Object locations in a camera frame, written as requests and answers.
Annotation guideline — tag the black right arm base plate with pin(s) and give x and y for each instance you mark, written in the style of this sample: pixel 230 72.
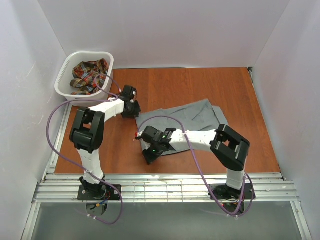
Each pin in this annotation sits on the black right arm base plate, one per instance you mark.
pixel 223 192

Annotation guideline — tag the grey long sleeve shirt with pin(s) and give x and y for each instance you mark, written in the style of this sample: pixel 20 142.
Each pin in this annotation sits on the grey long sleeve shirt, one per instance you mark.
pixel 197 116

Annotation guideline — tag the white plastic laundry basket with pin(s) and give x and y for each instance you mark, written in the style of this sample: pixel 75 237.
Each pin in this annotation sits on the white plastic laundry basket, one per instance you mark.
pixel 62 82

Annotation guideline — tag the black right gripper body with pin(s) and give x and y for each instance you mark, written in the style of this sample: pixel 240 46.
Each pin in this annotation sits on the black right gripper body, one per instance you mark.
pixel 149 155

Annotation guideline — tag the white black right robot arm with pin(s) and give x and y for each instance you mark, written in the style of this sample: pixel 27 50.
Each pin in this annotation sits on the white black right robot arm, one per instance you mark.
pixel 229 147

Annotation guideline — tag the plaid long sleeve shirt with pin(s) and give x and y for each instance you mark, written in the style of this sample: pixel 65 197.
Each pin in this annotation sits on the plaid long sleeve shirt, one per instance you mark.
pixel 87 76

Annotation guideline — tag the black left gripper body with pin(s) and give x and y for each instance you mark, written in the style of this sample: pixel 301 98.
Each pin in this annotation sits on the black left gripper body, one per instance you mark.
pixel 130 113

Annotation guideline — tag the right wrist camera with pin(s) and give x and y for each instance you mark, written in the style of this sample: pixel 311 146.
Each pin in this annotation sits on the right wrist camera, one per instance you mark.
pixel 138 135

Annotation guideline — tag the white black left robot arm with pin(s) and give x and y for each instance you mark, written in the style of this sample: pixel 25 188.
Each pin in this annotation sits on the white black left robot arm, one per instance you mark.
pixel 87 131

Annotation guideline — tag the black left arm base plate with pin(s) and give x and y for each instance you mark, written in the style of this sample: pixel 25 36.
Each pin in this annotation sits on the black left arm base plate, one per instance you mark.
pixel 102 193

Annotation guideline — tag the aluminium rail frame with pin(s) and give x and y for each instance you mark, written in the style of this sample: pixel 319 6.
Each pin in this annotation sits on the aluminium rail frame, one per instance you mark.
pixel 163 188

